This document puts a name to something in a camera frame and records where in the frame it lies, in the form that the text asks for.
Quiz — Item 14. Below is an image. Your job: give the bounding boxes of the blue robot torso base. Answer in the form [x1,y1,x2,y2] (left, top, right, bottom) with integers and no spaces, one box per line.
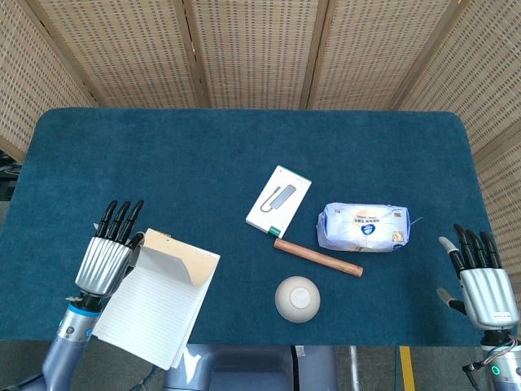
[162,344,339,391]

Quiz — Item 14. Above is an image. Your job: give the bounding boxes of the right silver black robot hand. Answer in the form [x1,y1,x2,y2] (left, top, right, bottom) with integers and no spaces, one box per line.
[436,223,520,331]

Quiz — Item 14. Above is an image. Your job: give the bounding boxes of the blue table cloth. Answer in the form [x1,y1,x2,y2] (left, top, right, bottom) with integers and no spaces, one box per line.
[0,107,504,348]

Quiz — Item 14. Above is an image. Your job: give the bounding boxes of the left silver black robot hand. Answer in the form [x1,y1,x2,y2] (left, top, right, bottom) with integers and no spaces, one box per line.
[74,199,146,297]

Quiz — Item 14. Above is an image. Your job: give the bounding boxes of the wooden rolling pin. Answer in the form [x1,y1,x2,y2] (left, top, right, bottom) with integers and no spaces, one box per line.
[273,238,364,278]

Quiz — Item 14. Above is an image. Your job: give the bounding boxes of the woven bamboo folding screen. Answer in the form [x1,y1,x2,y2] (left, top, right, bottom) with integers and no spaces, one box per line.
[0,0,521,286]

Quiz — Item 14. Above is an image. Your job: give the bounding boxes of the white USB hub box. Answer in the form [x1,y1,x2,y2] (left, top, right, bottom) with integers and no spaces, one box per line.
[245,165,313,239]

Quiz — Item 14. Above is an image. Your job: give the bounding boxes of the beige upturned bowl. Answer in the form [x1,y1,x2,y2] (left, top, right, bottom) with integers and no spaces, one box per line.
[274,275,322,324]

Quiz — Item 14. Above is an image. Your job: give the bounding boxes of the yellow paper notepad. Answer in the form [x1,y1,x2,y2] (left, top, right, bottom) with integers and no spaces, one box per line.
[91,227,221,371]

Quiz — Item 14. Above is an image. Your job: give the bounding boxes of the light blue tissue pack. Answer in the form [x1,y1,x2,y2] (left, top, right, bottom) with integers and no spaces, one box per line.
[316,202,412,253]

